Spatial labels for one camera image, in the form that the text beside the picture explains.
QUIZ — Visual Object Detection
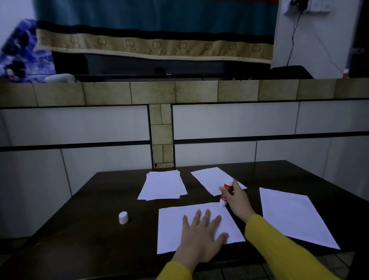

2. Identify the blue floral fabric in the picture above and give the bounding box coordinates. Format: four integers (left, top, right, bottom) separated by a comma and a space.
0, 19, 56, 83

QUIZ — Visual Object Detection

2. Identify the red and white glue stick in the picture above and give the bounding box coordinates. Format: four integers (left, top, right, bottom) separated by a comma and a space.
219, 178, 234, 207

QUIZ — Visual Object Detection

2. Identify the white rounded object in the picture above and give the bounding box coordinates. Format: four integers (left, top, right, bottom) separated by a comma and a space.
45, 73, 76, 83

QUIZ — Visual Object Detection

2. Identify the teal blanket with beige border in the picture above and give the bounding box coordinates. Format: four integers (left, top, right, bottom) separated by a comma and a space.
32, 0, 280, 64

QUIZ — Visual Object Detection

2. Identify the person's left forearm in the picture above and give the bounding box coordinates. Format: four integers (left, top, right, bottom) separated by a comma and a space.
156, 260, 193, 280

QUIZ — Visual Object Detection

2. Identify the black cable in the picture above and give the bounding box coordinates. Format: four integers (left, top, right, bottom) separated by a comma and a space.
286, 10, 303, 67

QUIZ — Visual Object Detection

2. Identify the white paper sheet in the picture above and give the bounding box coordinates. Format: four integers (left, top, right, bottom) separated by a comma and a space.
259, 187, 341, 250
190, 167, 248, 197
157, 202, 246, 255

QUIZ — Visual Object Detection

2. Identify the stack of white paper sheets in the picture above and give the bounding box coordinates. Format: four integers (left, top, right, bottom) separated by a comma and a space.
137, 170, 188, 201

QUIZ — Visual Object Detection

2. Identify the black rounded object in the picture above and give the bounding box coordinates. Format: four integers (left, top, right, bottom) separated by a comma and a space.
270, 65, 314, 79

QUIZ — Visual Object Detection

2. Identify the person's right forearm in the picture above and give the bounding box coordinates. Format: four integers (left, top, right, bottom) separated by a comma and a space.
244, 214, 341, 280

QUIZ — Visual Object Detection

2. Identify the person's left hand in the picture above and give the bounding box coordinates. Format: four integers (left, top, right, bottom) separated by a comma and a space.
172, 209, 230, 273

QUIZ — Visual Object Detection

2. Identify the white wall socket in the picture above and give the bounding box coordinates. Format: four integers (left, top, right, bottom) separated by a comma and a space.
282, 0, 335, 15

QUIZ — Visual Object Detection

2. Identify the person's right hand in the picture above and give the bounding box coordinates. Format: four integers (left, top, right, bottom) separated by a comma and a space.
219, 179, 257, 223

